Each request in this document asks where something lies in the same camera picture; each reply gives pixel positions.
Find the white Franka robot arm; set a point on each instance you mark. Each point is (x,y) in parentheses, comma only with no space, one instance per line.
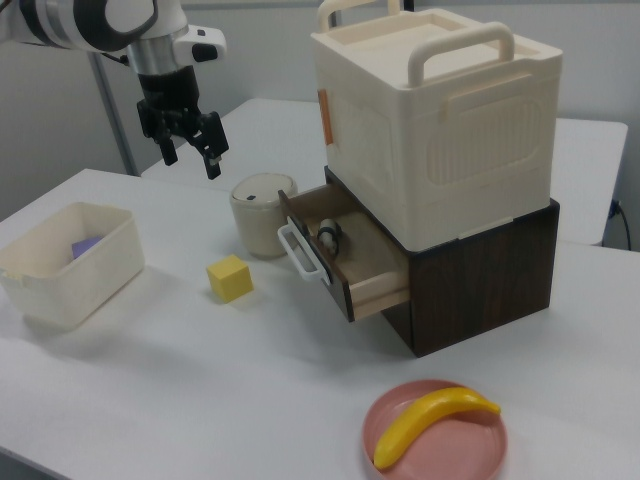
(75,20)

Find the cream open plastic bin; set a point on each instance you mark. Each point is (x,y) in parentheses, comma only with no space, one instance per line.
(65,285)

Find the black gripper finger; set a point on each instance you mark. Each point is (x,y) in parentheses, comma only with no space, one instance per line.
(212,145)
(169,150)

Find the dark wood drawer cabinet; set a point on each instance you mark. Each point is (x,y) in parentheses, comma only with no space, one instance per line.
(475,290)

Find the grey partition post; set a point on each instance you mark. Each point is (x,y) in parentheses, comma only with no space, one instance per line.
(117,125)

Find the purple foam block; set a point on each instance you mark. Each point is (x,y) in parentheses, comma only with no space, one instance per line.
(85,246)

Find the yellow foam cube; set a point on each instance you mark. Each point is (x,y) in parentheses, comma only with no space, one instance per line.
(230,277)

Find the white adjoining table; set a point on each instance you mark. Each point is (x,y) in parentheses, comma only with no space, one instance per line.
(585,175)

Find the yellow toy banana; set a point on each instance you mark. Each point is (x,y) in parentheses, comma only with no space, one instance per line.
(425,415)

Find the small panda toy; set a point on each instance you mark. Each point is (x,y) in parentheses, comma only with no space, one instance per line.
(329,235)

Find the pink plate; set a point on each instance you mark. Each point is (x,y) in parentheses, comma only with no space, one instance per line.
(450,445)

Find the cream lidded canister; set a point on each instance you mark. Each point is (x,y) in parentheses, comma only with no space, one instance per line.
(260,220)

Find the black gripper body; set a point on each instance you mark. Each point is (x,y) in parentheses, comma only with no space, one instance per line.
(167,97)

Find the wooden drawer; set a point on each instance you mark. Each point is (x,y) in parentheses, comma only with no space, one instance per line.
(370,250)

